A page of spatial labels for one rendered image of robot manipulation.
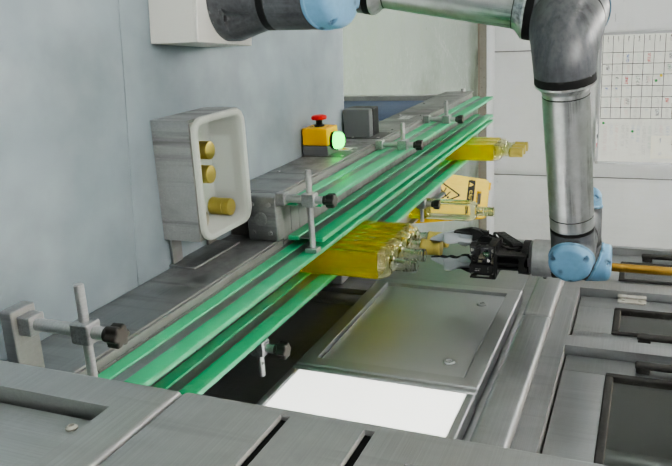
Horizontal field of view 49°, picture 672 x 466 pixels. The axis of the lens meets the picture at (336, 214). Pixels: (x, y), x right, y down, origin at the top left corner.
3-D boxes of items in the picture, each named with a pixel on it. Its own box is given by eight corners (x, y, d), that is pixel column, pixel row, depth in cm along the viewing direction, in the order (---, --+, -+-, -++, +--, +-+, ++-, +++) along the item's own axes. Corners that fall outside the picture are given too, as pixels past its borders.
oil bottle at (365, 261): (295, 272, 158) (390, 281, 149) (293, 247, 156) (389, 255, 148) (306, 263, 163) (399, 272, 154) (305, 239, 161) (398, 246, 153)
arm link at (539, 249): (555, 235, 150) (554, 273, 152) (532, 234, 152) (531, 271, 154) (550, 246, 144) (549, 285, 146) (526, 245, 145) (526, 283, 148)
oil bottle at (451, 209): (408, 218, 231) (492, 223, 221) (407, 201, 229) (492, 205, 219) (413, 214, 236) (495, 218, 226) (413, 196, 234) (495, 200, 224)
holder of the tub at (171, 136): (167, 267, 137) (203, 271, 134) (150, 120, 130) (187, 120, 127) (216, 240, 152) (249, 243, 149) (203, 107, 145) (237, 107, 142)
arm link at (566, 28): (597, 0, 105) (605, 288, 126) (604, -17, 113) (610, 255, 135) (515, 8, 109) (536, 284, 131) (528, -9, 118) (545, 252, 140)
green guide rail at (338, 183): (285, 205, 150) (321, 207, 147) (285, 200, 150) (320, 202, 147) (473, 98, 305) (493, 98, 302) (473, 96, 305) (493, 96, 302)
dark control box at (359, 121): (342, 137, 211) (369, 137, 208) (340, 109, 209) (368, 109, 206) (352, 132, 219) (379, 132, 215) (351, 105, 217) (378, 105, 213)
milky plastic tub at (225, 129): (165, 241, 135) (206, 244, 132) (151, 119, 129) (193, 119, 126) (216, 216, 151) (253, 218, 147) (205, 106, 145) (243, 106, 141)
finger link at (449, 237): (426, 232, 153) (469, 242, 150) (433, 224, 159) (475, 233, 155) (424, 246, 154) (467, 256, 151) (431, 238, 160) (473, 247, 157)
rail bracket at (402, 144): (373, 150, 199) (420, 151, 194) (371, 123, 197) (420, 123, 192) (378, 147, 203) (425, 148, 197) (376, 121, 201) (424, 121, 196)
